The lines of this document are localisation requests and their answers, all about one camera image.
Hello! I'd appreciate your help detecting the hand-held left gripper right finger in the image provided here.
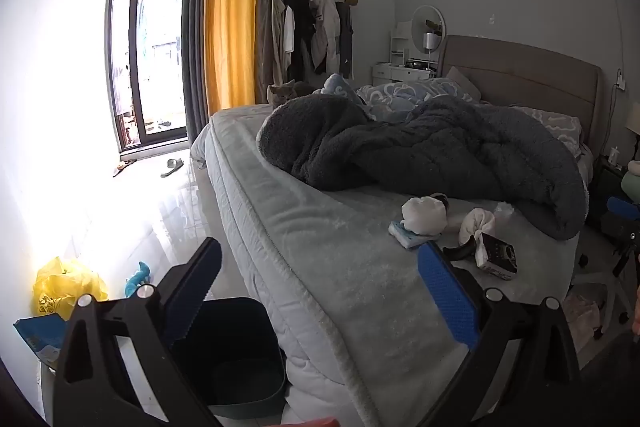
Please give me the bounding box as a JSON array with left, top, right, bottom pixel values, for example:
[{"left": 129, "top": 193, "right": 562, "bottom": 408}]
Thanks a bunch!
[{"left": 417, "top": 242, "right": 583, "bottom": 427}]

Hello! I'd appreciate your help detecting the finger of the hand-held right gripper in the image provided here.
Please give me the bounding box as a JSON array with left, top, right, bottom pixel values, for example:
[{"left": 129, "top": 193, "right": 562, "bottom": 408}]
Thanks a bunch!
[{"left": 597, "top": 196, "right": 640, "bottom": 280}]

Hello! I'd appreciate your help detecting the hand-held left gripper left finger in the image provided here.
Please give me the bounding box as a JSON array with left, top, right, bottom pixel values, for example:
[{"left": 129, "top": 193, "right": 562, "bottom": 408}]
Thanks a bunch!
[{"left": 52, "top": 237, "right": 236, "bottom": 427}]

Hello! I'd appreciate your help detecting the black curved plastic piece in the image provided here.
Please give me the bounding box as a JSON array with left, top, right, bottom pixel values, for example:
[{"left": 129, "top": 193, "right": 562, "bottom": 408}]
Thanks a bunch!
[{"left": 440, "top": 243, "right": 478, "bottom": 264}]

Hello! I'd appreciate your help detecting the blue tissue pack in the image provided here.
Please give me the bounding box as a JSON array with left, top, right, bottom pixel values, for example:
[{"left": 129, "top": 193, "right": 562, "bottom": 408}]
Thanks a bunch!
[{"left": 389, "top": 219, "right": 436, "bottom": 250}]

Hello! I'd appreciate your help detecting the dark trash bin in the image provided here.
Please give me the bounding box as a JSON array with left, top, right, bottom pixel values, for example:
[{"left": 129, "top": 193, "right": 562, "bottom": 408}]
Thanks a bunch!
[{"left": 170, "top": 297, "right": 288, "bottom": 420}]

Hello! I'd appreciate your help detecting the small black box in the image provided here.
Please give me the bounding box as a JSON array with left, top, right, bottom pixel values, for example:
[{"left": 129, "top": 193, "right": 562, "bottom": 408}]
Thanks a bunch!
[{"left": 475, "top": 232, "right": 518, "bottom": 282}]

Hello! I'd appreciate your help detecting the white bubble wrap wad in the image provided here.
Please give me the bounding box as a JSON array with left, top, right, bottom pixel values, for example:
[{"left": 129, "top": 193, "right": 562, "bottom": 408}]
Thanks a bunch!
[{"left": 459, "top": 207, "right": 497, "bottom": 253}]

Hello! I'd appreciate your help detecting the white bubble wrap ball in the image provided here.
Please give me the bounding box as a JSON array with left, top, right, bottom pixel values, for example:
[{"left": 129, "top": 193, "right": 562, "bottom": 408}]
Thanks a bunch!
[{"left": 401, "top": 196, "right": 448, "bottom": 238}]

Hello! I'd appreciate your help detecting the dark nightstand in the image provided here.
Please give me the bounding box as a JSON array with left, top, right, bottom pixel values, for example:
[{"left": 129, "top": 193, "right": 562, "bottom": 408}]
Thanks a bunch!
[{"left": 592, "top": 157, "right": 626, "bottom": 228}]

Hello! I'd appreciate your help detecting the white chair base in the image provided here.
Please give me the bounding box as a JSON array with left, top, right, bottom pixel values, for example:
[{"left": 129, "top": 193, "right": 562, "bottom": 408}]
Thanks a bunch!
[{"left": 572, "top": 252, "right": 636, "bottom": 338}]

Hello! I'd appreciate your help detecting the patterned pillow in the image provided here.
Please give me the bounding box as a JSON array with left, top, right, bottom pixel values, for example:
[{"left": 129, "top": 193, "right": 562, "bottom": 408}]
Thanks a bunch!
[{"left": 510, "top": 106, "right": 583, "bottom": 146}]

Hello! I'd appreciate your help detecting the pink plastic bag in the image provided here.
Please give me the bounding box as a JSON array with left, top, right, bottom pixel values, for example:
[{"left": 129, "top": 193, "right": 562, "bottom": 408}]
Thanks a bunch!
[{"left": 562, "top": 292, "right": 601, "bottom": 353}]

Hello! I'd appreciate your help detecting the bed with grey sheet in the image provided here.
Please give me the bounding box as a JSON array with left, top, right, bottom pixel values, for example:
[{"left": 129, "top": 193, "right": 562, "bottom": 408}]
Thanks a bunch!
[{"left": 190, "top": 104, "right": 596, "bottom": 427}]

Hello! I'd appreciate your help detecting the yellow plastic bag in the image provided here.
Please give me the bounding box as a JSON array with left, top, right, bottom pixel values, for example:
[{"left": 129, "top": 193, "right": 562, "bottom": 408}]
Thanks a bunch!
[{"left": 32, "top": 256, "right": 109, "bottom": 323}]

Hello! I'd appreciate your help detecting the dark grey fleece blanket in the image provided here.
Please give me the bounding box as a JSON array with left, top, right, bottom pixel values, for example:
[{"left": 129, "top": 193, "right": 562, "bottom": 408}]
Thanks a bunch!
[{"left": 256, "top": 94, "right": 588, "bottom": 242}]

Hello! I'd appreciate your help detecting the beige upholstered headboard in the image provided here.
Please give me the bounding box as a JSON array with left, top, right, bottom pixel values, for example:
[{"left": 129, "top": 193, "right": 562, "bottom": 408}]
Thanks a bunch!
[{"left": 439, "top": 34, "right": 602, "bottom": 158}]

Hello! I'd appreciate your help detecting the blue printed packet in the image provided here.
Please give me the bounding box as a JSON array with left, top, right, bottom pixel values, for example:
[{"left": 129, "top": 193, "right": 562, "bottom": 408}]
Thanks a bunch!
[{"left": 13, "top": 313, "right": 68, "bottom": 365}]

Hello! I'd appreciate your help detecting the grey pillow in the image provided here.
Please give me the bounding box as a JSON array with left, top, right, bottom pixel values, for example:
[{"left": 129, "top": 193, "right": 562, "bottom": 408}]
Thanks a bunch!
[{"left": 445, "top": 66, "right": 483, "bottom": 102}]

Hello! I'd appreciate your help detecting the blue patterned duvet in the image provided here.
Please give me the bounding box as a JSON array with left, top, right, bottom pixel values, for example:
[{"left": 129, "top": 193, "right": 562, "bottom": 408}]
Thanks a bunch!
[{"left": 320, "top": 73, "right": 476, "bottom": 122}]

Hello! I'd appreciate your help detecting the grey cat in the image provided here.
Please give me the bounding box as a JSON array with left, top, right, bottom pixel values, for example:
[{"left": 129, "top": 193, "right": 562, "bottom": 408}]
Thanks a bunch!
[{"left": 266, "top": 79, "right": 313, "bottom": 108}]

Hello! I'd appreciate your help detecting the white vanity desk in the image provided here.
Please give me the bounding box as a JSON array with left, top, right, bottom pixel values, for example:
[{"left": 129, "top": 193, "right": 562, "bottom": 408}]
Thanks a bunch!
[{"left": 372, "top": 21, "right": 442, "bottom": 82}]

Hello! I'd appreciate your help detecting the white table lamp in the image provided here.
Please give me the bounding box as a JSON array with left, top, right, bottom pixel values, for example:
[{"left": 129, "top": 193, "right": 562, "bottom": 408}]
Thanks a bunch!
[{"left": 422, "top": 32, "right": 440, "bottom": 70}]

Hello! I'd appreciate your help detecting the dark framed glass window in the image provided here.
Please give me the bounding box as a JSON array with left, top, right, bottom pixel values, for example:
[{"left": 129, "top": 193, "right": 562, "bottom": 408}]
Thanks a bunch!
[{"left": 106, "top": 0, "right": 196, "bottom": 152}]

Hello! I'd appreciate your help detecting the beige hanging coat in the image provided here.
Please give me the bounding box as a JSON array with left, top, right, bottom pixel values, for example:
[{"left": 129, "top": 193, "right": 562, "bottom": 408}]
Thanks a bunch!
[{"left": 270, "top": 0, "right": 289, "bottom": 88}]

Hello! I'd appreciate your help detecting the white hanging shirt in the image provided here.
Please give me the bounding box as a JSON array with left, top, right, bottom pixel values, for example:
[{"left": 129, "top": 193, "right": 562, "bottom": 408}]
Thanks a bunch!
[{"left": 283, "top": 6, "right": 297, "bottom": 68}]

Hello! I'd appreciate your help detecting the round vanity mirror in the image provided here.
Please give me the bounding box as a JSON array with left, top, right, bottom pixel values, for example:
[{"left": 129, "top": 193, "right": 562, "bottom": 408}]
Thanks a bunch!
[{"left": 411, "top": 5, "right": 447, "bottom": 58}]

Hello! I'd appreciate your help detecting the dark grey hanging garment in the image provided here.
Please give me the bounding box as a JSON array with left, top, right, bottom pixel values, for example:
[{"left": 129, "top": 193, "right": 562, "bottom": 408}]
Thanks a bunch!
[{"left": 334, "top": 2, "right": 354, "bottom": 78}]

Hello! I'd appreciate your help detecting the yellow curtain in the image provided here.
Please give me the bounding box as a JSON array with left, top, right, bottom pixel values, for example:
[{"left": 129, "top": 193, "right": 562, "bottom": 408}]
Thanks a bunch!
[{"left": 205, "top": 0, "right": 263, "bottom": 112}]

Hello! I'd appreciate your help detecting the blue toy handle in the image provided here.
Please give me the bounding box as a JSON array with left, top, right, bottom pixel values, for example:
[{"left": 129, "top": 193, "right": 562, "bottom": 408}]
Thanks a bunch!
[{"left": 124, "top": 261, "right": 151, "bottom": 298}]

